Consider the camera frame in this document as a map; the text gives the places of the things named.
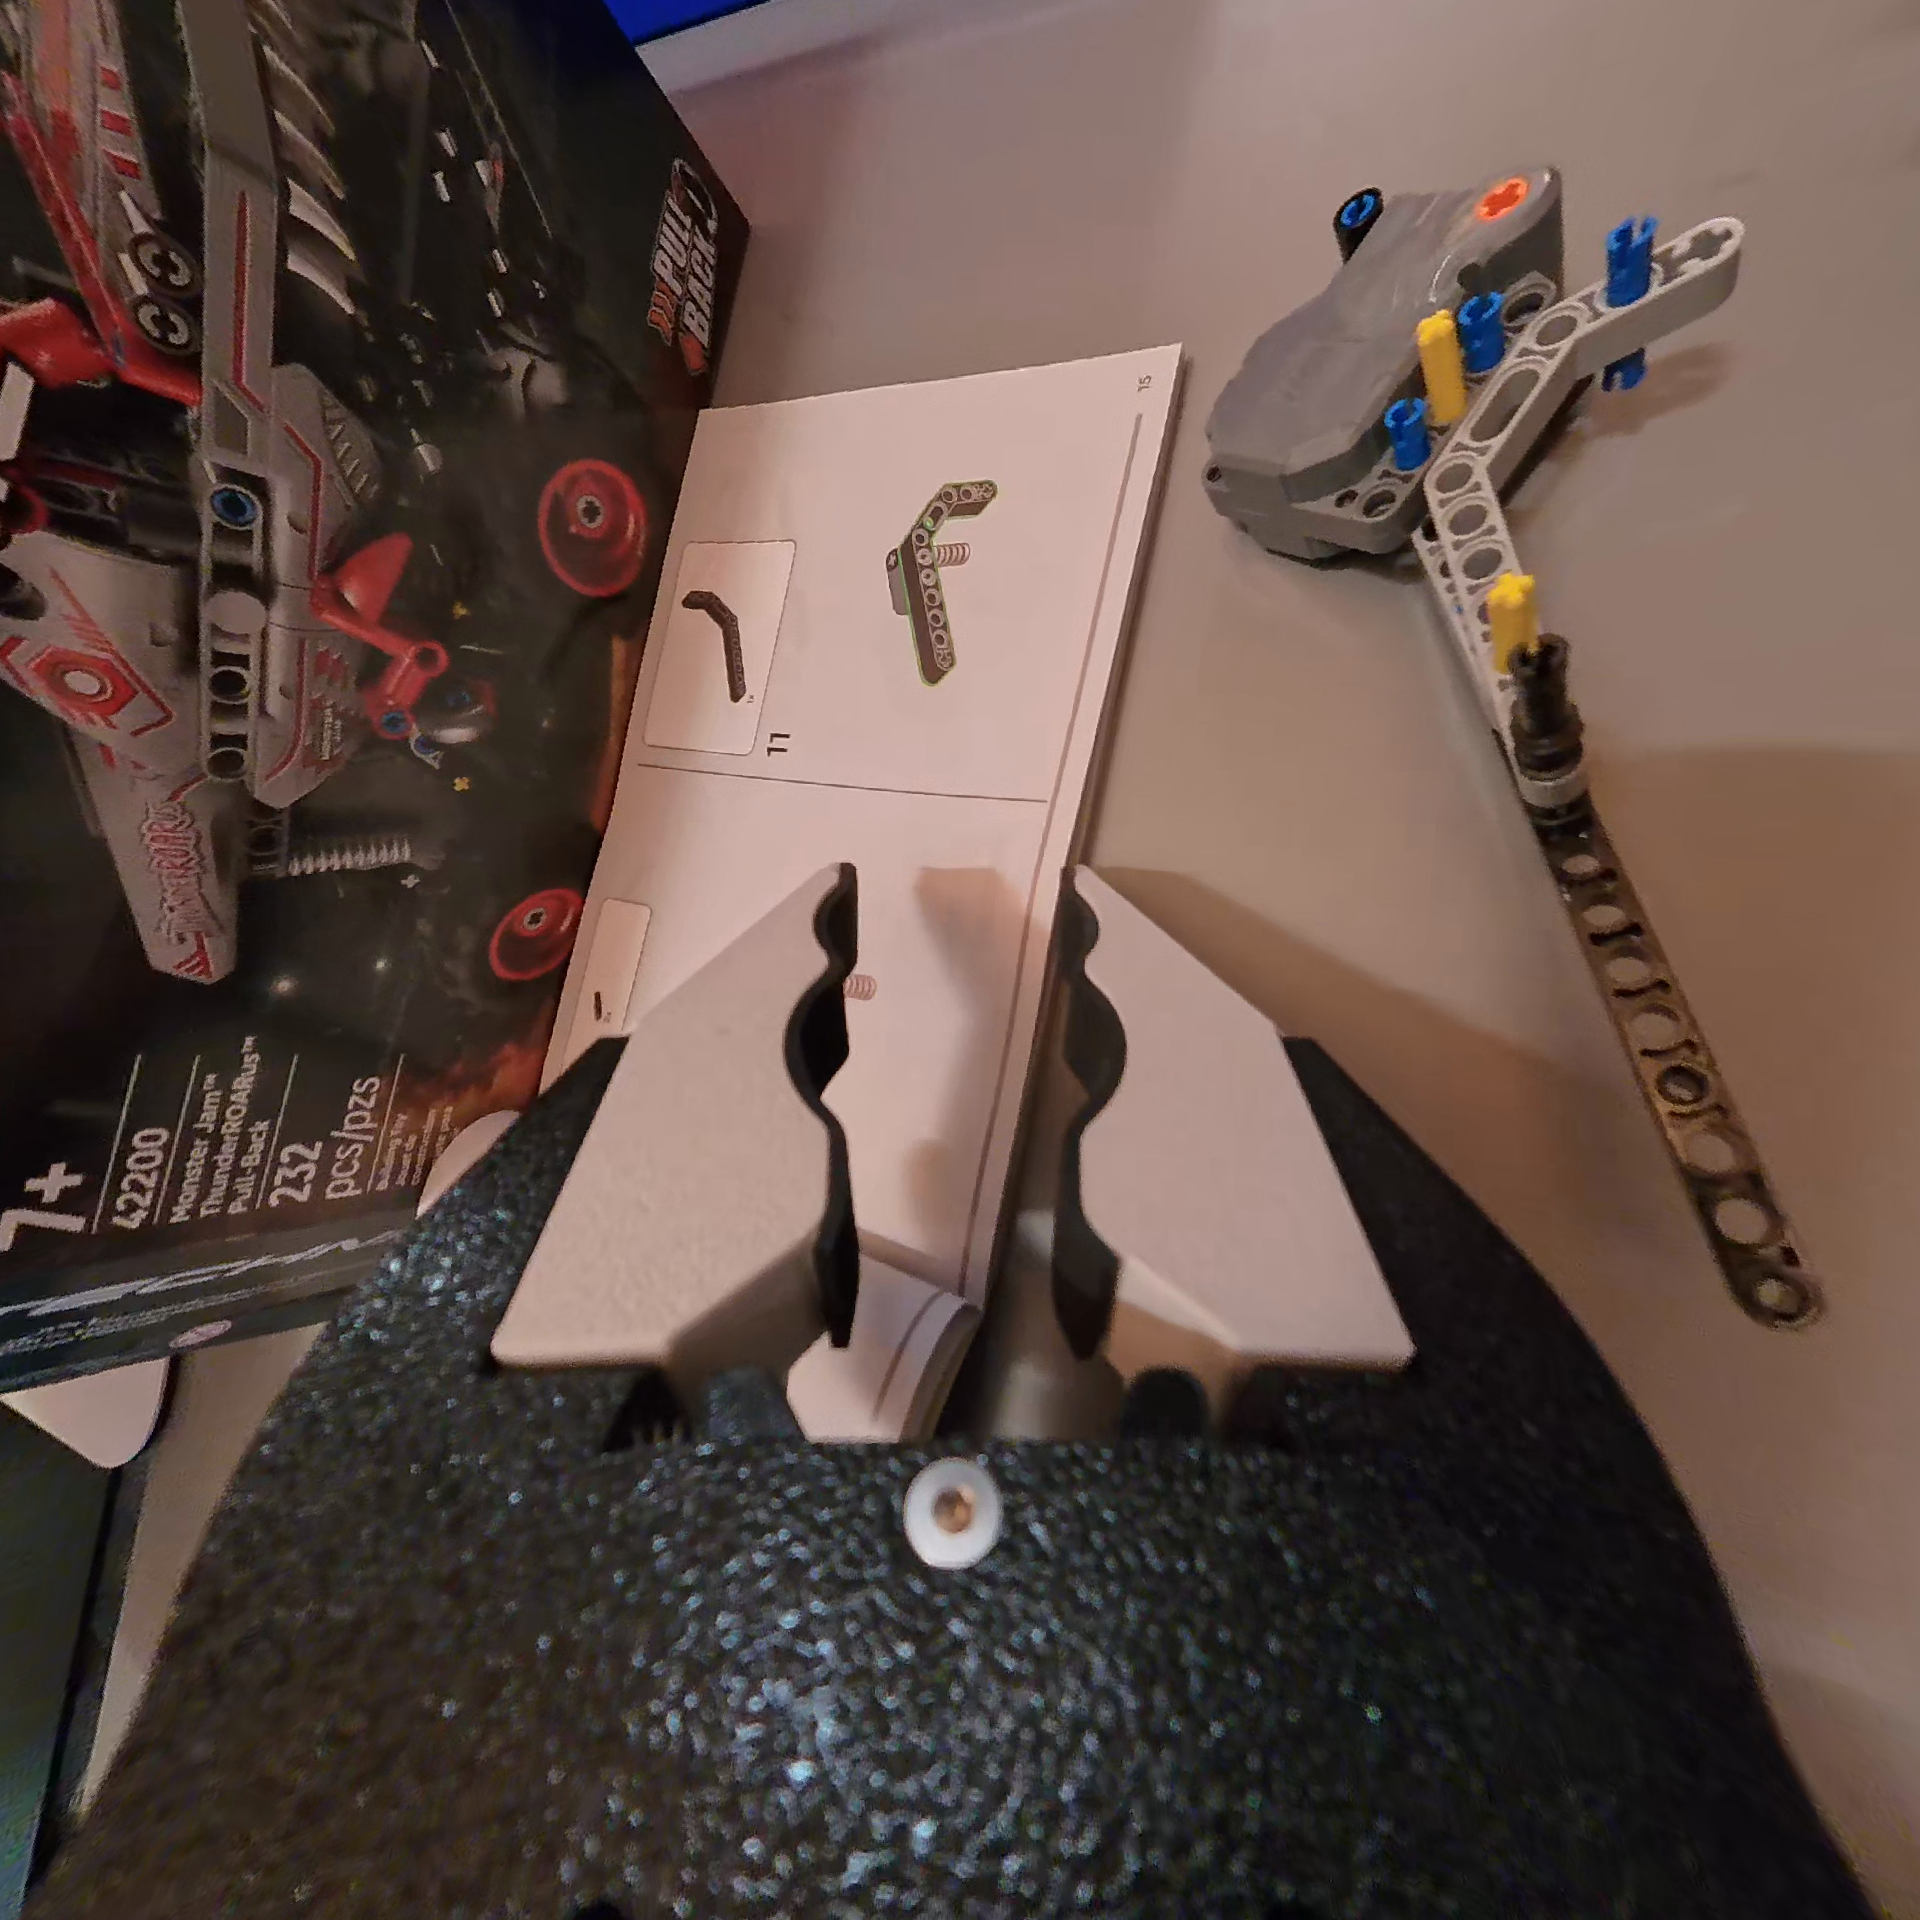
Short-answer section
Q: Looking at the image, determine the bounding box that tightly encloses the white instruction booklet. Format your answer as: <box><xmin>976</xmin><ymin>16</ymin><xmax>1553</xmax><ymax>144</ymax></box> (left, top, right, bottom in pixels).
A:
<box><xmin>537</xmin><ymin>345</ymin><xmax>1189</xmax><ymax>1444</ymax></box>

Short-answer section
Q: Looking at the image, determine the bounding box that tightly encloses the black printed toy set box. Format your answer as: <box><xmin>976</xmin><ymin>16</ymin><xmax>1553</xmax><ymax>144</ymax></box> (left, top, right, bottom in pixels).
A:
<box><xmin>0</xmin><ymin>0</ymin><xmax>753</xmax><ymax>1470</ymax></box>

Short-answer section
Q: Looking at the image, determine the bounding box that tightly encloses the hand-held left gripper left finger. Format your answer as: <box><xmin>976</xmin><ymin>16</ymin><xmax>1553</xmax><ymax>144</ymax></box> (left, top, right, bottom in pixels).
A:
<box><xmin>491</xmin><ymin>861</ymin><xmax>861</xmax><ymax>1379</ymax></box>

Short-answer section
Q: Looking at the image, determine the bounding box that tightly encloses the grey toy brick assembly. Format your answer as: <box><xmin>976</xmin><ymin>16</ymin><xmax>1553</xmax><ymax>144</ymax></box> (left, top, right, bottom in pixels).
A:
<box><xmin>1196</xmin><ymin>167</ymin><xmax>1827</xmax><ymax>1336</ymax></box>

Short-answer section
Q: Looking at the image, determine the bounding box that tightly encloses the grey desk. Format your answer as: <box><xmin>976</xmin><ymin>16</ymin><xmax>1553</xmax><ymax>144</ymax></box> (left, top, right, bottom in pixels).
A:
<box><xmin>628</xmin><ymin>0</ymin><xmax>1920</xmax><ymax>1920</ymax></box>

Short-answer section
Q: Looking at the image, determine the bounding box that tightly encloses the blue panel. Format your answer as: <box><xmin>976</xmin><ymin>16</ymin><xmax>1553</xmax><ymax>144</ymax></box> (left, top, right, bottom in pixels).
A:
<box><xmin>606</xmin><ymin>0</ymin><xmax>964</xmax><ymax>47</ymax></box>

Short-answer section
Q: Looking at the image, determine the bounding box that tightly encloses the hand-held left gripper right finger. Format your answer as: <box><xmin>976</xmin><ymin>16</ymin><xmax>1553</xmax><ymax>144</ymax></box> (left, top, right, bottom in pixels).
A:
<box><xmin>981</xmin><ymin>867</ymin><xmax>1418</xmax><ymax>1438</ymax></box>

